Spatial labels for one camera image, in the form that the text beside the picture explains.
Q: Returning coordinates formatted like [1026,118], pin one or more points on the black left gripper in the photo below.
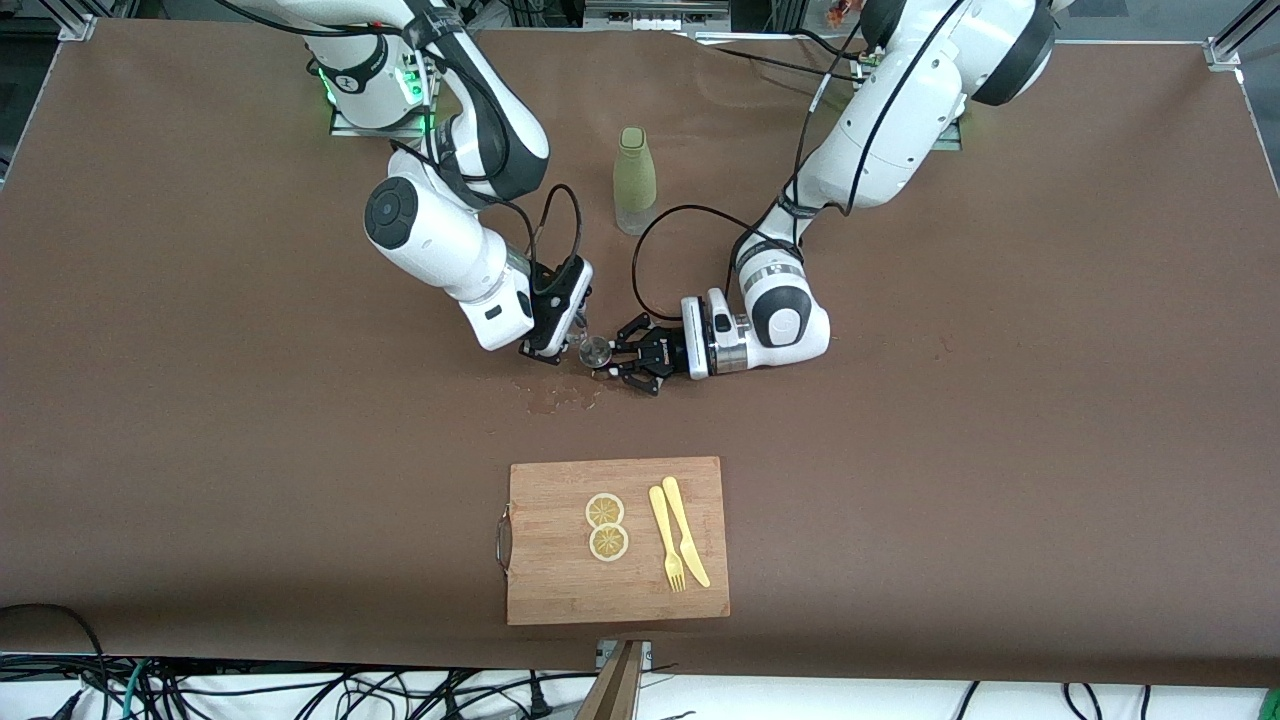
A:
[664,351]

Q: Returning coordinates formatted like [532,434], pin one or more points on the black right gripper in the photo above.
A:
[553,303]

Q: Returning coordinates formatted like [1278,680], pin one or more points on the steel double jigger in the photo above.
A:
[597,352]

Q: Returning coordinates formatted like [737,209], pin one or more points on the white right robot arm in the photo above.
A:
[440,240]

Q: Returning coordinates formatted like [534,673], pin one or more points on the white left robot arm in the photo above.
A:
[890,120]

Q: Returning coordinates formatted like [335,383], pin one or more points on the lemon slice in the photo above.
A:
[605,510]
[608,543]

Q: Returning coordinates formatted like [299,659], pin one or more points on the green sleeved glass bottle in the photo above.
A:
[634,180]

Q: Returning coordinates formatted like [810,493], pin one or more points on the yellow plastic knife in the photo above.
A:
[685,530]

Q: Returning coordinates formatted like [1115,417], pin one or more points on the yellow plastic fork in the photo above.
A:
[665,540]

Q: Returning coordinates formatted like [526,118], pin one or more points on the bamboo cutting board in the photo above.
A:
[560,590]

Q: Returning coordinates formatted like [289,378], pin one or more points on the brown table cover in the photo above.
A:
[300,520]

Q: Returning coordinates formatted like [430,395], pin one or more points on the grey power strip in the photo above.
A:
[655,12]

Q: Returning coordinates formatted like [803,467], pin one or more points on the small green object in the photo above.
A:
[1273,705]

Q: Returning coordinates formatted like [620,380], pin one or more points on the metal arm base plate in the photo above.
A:
[950,142]
[350,129]

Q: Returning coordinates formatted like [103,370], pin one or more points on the camera mount post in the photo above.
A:
[615,690]

